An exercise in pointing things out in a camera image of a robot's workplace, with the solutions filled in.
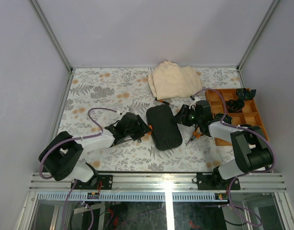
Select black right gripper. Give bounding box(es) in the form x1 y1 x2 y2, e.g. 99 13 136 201
171 105 202 127

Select dark green tool case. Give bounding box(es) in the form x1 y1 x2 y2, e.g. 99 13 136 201
146 104 183 151

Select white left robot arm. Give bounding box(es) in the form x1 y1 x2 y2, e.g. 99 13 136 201
39 112 152 189

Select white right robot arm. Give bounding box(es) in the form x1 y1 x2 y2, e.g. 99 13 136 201
174 100 274 189

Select orange black needle-nose pliers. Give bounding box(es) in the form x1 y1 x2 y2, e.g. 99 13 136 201
186 127 203 146

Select small precision screwdriver by bag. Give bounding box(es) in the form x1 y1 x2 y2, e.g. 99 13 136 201
155 98 177 107

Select steel claw hammer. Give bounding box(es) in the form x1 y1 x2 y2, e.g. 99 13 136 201
113 137 141 146

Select dark tape roll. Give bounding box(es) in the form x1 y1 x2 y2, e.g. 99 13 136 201
236 88 257 101
240 124 252 128
214 113 233 124
226 99 245 113

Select cream cloth bag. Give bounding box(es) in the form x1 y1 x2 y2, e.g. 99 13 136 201
148 61 202 100

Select floral table mat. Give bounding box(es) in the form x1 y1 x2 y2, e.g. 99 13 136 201
59 68 234 172

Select dark tape roll top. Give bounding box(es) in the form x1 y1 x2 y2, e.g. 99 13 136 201
236 88 257 101

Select dark tape roll bottom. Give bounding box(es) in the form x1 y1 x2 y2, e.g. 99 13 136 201
240 124 252 128

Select orange compartment tray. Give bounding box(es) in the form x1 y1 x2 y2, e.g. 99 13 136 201
205 89 268 139

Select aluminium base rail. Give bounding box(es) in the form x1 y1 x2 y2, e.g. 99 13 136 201
28 172 286 202

